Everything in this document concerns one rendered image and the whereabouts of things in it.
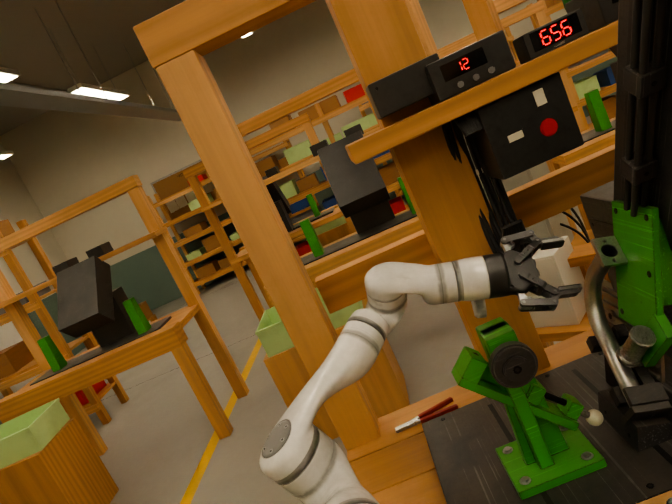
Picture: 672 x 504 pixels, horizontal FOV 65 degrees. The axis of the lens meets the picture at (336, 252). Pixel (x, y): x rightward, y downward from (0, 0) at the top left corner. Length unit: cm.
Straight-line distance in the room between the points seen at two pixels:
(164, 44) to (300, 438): 83
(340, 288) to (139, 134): 1054
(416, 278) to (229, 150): 51
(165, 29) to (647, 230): 97
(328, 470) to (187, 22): 90
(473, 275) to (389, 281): 14
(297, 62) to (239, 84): 123
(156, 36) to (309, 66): 976
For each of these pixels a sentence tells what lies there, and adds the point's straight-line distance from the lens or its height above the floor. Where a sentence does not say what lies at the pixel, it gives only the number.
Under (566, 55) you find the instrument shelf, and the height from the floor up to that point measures 152.
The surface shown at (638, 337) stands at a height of 109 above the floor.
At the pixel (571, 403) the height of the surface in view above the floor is 100.
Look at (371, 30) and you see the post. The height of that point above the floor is 173.
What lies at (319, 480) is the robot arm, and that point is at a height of 116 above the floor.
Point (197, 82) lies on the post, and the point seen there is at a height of 179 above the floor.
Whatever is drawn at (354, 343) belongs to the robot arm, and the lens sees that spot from 83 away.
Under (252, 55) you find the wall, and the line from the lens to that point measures 1111.
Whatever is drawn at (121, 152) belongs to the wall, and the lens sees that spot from 1184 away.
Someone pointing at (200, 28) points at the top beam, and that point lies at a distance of 120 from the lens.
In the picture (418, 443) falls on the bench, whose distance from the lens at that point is 126.
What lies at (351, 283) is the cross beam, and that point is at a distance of 128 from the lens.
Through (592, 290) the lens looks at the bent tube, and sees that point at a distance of 106.
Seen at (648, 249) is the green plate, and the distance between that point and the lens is 93.
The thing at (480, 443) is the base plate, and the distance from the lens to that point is 115.
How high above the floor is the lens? 155
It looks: 10 degrees down
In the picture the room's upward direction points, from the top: 25 degrees counter-clockwise
